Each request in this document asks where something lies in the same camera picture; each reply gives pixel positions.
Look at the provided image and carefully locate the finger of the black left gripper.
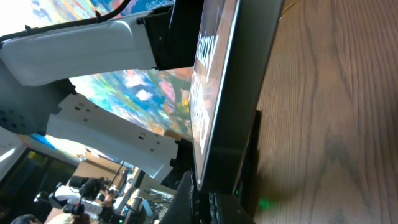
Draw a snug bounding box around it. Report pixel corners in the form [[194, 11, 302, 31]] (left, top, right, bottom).
[[234, 110, 262, 217]]

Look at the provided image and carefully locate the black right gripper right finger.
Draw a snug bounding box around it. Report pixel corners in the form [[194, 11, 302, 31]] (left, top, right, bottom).
[[209, 193, 255, 224]]

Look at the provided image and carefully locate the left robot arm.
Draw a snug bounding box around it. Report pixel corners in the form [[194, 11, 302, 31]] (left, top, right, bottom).
[[1, 0, 283, 223]]

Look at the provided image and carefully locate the colourful abstract wall painting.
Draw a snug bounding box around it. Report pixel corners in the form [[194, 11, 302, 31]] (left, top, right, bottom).
[[30, 0, 195, 156]]

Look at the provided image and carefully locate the black left camera cable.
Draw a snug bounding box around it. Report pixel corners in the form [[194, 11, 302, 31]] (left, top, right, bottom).
[[0, 0, 133, 43]]

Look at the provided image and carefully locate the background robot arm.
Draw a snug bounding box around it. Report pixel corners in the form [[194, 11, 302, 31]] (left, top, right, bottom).
[[34, 175, 114, 222]]

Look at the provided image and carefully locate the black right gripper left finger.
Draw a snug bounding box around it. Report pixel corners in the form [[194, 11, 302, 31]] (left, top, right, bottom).
[[159, 171, 195, 224]]

